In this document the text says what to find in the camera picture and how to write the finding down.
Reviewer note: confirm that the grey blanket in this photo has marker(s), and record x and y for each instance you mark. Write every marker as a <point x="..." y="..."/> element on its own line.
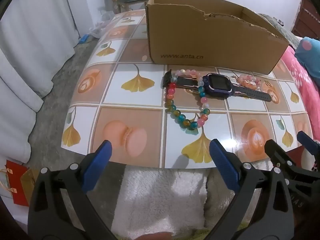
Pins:
<point x="282" y="30"/>

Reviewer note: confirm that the gold gift bag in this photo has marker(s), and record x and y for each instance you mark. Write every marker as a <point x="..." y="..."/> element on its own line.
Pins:
<point x="28" y="182"/>

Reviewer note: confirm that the white fluffy towel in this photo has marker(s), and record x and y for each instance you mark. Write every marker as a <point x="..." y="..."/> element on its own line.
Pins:
<point x="160" y="200"/>

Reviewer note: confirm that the blue pillow with pink dot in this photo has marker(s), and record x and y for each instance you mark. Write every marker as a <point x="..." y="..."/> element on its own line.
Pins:
<point x="312" y="52"/>

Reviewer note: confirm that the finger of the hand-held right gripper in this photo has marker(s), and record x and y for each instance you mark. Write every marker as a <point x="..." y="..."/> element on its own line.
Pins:
<point x="306" y="142"/>
<point x="273" y="150"/>

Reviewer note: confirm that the brown cardboard box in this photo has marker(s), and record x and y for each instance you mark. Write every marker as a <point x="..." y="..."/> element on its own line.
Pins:
<point x="200" y="42"/>

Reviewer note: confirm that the red gift bag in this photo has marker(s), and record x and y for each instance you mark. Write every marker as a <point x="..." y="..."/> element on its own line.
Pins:
<point x="17" y="200"/>

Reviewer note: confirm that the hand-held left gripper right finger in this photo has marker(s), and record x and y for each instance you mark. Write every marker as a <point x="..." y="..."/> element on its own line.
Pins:
<point x="225" y="165"/>

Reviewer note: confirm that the pink floral blanket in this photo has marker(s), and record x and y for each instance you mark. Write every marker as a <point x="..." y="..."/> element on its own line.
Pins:
<point x="305" y="85"/>

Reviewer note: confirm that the small blue object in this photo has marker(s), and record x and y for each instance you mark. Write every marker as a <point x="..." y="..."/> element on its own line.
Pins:
<point x="84" y="38"/>

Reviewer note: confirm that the white curtain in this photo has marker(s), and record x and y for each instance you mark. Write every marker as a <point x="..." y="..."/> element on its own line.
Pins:
<point x="30" y="42"/>

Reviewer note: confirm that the brown wooden door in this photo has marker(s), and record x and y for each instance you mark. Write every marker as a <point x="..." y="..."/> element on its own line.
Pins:
<point x="308" y="17"/>

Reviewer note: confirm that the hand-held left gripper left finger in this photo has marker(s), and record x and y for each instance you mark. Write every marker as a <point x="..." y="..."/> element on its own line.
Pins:
<point x="97" y="165"/>

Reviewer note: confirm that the white plastic bag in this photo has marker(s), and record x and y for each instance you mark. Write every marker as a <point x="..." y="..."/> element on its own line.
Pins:
<point x="102" y="25"/>

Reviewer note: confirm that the purple smartwatch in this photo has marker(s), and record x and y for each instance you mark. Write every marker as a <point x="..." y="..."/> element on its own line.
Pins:
<point x="216" y="83"/>

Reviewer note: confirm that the wooden chair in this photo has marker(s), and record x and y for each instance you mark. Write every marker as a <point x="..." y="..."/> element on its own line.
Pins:
<point x="132" y="0"/>

